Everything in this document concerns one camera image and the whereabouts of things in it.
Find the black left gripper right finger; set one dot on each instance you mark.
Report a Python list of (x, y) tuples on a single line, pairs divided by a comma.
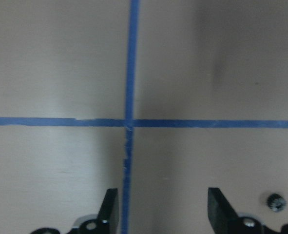
[(225, 220)]

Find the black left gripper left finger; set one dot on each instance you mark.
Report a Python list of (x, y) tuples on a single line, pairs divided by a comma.
[(105, 222)]

